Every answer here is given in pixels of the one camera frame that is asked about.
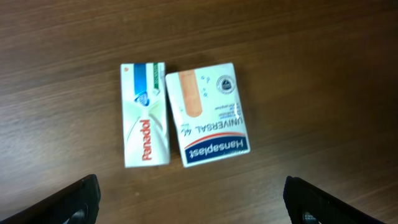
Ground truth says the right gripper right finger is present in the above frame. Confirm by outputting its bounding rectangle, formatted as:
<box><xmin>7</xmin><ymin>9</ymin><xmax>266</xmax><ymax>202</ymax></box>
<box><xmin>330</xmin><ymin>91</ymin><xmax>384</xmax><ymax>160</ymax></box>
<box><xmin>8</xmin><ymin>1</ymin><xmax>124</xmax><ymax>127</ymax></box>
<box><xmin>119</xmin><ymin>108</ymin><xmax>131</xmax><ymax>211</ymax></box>
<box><xmin>283</xmin><ymin>176</ymin><xmax>384</xmax><ymax>224</ymax></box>

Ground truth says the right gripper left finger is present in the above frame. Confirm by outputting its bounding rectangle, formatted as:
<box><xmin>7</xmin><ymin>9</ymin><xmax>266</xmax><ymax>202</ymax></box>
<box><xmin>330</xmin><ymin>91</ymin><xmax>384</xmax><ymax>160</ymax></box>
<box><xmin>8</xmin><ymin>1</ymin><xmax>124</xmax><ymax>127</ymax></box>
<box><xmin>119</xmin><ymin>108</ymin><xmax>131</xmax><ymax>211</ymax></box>
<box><xmin>1</xmin><ymin>174</ymin><xmax>101</xmax><ymax>224</ymax></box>

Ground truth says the white Panadol box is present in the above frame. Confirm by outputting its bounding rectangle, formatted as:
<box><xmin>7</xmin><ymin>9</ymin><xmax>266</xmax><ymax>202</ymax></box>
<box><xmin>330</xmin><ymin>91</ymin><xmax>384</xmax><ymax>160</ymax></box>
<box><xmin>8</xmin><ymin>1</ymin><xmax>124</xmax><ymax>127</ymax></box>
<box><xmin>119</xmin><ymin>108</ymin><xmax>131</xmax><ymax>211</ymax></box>
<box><xmin>120</xmin><ymin>62</ymin><xmax>170</xmax><ymax>168</ymax></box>

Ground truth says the white Hansaplast plaster box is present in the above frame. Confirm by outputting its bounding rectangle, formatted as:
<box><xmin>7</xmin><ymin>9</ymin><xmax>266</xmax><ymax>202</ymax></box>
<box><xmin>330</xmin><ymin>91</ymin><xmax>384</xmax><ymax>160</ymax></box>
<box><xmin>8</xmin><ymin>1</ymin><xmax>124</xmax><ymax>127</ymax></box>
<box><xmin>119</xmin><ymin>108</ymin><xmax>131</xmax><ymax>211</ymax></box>
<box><xmin>165</xmin><ymin>63</ymin><xmax>251</xmax><ymax>167</ymax></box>

